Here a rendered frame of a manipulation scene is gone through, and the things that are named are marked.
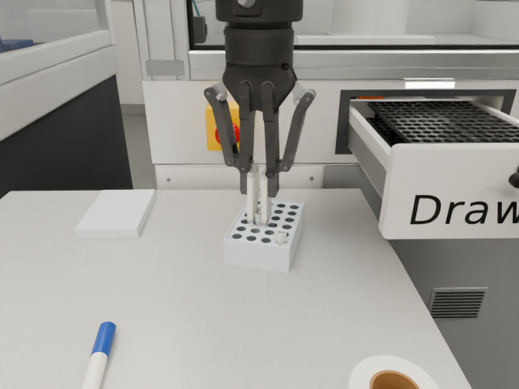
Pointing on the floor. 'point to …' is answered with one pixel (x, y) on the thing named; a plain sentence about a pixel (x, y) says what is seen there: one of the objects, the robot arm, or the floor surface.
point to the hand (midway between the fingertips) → (259, 194)
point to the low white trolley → (205, 298)
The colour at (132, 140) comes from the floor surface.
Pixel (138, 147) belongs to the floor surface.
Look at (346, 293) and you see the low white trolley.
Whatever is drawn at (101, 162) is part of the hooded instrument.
